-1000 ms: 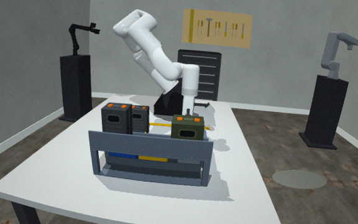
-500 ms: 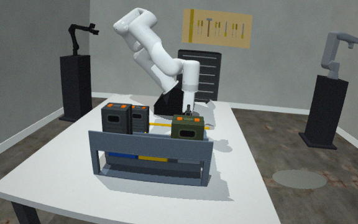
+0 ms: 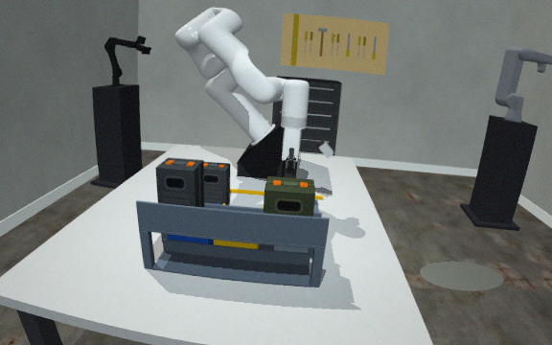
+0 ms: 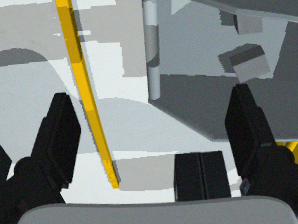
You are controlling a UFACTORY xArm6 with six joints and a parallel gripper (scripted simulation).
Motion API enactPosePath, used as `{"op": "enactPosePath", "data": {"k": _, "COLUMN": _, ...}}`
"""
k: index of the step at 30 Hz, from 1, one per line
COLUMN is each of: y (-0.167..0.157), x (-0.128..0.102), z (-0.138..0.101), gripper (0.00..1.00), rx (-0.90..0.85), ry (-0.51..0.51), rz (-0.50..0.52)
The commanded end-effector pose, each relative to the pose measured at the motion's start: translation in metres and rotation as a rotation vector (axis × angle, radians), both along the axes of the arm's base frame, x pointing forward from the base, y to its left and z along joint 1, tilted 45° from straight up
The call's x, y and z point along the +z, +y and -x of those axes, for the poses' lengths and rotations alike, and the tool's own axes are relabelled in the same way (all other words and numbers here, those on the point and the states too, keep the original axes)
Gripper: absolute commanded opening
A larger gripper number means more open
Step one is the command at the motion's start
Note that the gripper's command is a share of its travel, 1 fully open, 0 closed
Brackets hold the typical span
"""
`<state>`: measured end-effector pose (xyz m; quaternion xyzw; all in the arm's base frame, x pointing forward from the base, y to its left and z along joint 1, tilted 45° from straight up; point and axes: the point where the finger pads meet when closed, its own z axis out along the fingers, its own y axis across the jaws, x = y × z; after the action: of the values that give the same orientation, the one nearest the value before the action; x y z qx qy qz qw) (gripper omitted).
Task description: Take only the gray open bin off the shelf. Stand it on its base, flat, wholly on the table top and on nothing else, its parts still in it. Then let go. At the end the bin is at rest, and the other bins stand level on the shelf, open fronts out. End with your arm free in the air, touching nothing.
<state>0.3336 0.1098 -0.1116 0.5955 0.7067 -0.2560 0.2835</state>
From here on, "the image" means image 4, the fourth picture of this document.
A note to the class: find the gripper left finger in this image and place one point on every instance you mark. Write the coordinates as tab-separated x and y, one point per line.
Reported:
39	179

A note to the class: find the yellow open bin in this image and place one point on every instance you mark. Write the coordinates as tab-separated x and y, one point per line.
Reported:
291	146

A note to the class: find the grey bin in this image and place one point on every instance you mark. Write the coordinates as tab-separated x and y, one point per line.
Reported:
195	77

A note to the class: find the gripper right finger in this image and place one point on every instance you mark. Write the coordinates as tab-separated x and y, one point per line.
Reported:
259	161

